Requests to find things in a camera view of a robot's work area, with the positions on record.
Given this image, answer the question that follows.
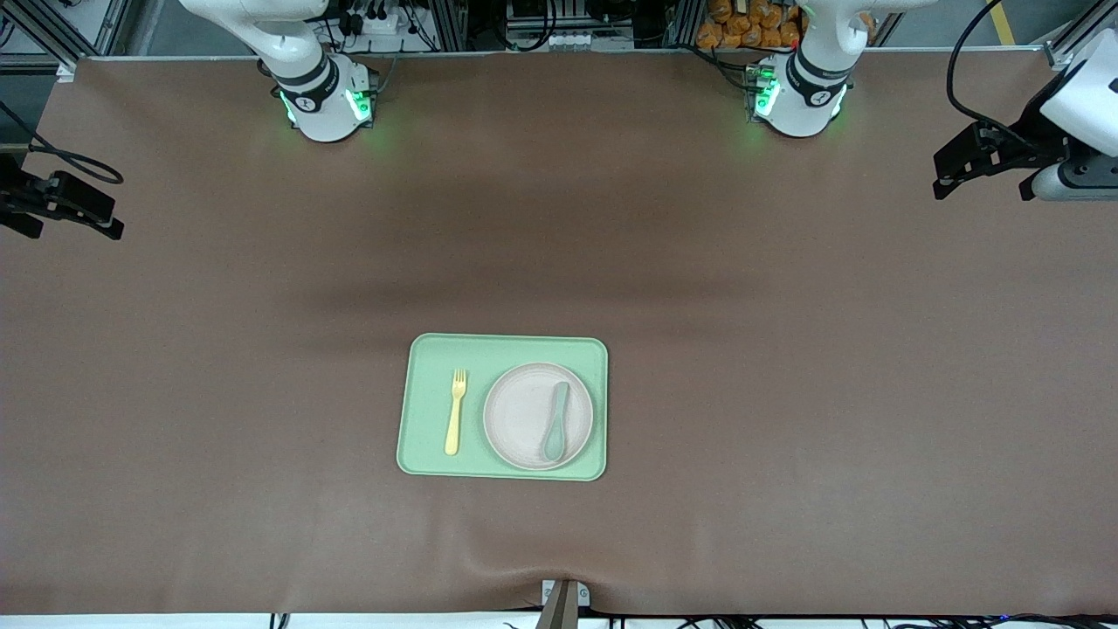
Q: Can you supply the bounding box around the aluminium rack post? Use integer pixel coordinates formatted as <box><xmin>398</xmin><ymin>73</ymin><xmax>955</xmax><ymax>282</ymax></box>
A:
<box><xmin>432</xmin><ymin>0</ymin><xmax>473</xmax><ymax>52</ymax></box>

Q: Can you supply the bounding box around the aluminium frame profile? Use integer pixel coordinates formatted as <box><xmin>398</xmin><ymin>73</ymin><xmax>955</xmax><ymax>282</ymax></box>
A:
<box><xmin>0</xmin><ymin>0</ymin><xmax>132</xmax><ymax>75</ymax></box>
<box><xmin>1044</xmin><ymin>0</ymin><xmax>1118</xmax><ymax>71</ymax></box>

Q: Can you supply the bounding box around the grey metal bracket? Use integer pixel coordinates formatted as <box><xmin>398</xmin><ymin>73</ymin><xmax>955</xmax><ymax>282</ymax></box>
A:
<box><xmin>542</xmin><ymin>579</ymin><xmax>591</xmax><ymax>608</ymax></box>

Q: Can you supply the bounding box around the light green rectangular tray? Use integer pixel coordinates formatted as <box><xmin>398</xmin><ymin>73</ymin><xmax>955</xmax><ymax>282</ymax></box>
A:
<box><xmin>397</xmin><ymin>333</ymin><xmax>609</xmax><ymax>482</ymax></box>

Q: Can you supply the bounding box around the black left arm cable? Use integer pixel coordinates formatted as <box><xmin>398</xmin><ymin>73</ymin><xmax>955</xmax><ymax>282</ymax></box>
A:
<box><xmin>948</xmin><ymin>0</ymin><xmax>1040</xmax><ymax>149</ymax></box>

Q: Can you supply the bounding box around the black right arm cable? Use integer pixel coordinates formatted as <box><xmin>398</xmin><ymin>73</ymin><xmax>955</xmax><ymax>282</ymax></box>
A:
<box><xmin>0</xmin><ymin>98</ymin><xmax>125</xmax><ymax>186</ymax></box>

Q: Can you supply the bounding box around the beige round plate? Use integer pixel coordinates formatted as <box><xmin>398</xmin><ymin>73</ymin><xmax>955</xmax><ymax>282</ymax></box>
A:
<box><xmin>483</xmin><ymin>363</ymin><xmax>595</xmax><ymax>472</ymax></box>

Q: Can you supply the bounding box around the yellow plastic fork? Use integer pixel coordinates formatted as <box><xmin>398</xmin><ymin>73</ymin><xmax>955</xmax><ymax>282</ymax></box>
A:
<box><xmin>444</xmin><ymin>369</ymin><xmax>468</xmax><ymax>457</ymax></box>

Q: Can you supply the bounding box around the brown table mat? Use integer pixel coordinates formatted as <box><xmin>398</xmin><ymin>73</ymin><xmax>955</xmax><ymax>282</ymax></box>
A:
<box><xmin>0</xmin><ymin>51</ymin><xmax>1118</xmax><ymax>617</ymax></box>

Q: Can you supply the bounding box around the tan camera mount bar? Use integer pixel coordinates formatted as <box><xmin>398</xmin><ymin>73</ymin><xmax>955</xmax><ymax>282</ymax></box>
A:
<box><xmin>535</xmin><ymin>584</ymin><xmax>579</xmax><ymax>629</ymax></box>

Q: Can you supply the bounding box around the orange bread rolls pile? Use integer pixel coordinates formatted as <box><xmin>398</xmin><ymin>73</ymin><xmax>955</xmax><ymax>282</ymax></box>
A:
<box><xmin>696</xmin><ymin>0</ymin><xmax>804</xmax><ymax>51</ymax></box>

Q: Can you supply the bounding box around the white power strip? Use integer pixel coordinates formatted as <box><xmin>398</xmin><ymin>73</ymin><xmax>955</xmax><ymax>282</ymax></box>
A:
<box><xmin>336</xmin><ymin>9</ymin><xmax>411</xmax><ymax>38</ymax></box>

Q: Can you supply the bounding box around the green plastic spoon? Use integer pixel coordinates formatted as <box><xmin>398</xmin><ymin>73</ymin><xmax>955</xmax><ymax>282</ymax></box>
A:
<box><xmin>542</xmin><ymin>381</ymin><xmax>571</xmax><ymax>464</ymax></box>

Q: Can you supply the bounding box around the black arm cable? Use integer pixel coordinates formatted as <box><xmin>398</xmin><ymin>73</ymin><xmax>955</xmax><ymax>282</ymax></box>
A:
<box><xmin>948</xmin><ymin>0</ymin><xmax>1040</xmax><ymax>149</ymax></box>
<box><xmin>0</xmin><ymin>98</ymin><xmax>125</xmax><ymax>186</ymax></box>

